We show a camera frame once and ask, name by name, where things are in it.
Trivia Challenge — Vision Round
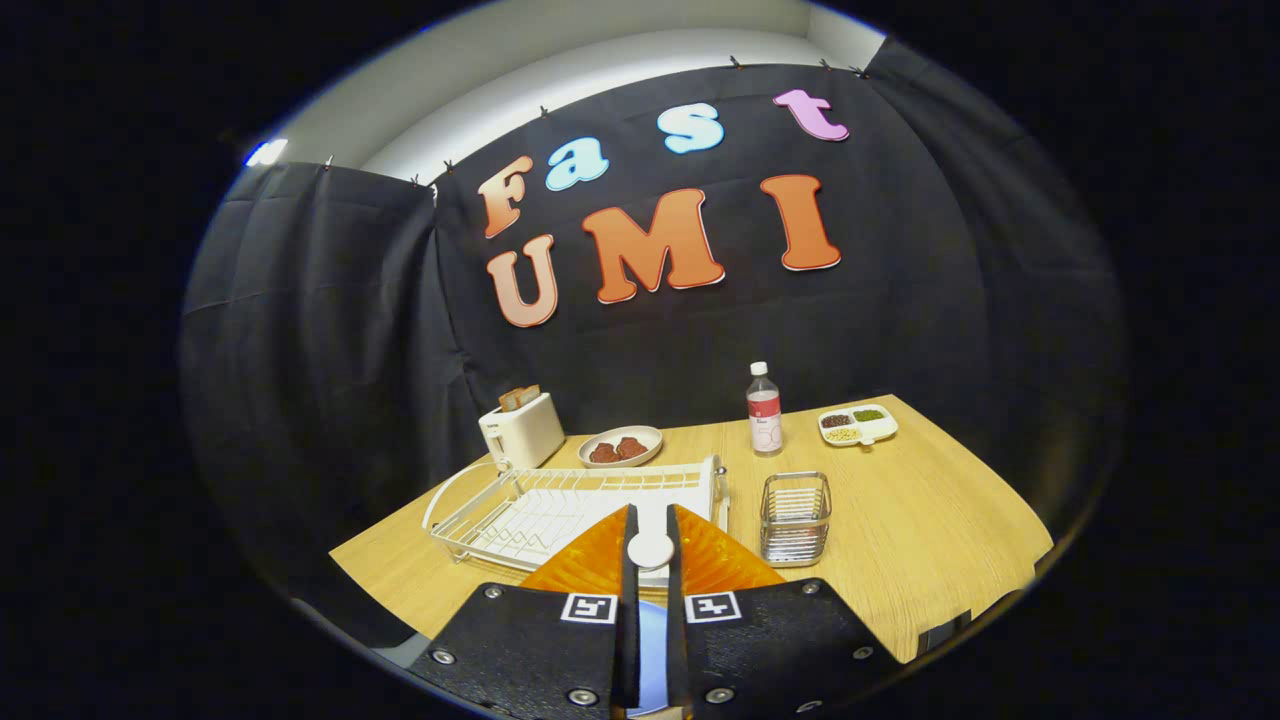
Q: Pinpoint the beige oval plate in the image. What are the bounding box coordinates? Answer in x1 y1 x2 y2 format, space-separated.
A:
578 426 664 469

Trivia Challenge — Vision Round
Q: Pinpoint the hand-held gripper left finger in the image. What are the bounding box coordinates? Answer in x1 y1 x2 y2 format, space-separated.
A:
408 504 641 720

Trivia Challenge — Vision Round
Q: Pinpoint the blue plate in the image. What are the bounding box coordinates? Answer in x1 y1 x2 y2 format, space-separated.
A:
636 600 669 713

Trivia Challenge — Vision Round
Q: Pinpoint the clear bottle with red label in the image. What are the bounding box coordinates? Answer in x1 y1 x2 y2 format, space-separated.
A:
746 361 784 456

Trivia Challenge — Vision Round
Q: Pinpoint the white dish rack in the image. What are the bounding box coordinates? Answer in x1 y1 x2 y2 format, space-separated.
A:
422 455 731 589

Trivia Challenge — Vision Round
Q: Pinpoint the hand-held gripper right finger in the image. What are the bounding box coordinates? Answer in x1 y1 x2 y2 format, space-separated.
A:
666 504 901 720

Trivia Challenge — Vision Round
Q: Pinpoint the white toaster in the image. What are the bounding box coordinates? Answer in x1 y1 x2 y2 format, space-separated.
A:
478 392 566 471

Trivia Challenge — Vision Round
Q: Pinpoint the black backdrop cloth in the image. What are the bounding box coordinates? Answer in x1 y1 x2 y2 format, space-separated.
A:
180 40 1126 641

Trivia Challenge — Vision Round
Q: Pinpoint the white divided dish with beans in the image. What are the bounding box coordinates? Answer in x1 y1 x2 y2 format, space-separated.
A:
818 404 899 447

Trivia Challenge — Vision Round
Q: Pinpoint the metal wire basket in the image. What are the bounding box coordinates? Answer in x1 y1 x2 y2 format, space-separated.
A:
760 471 833 568

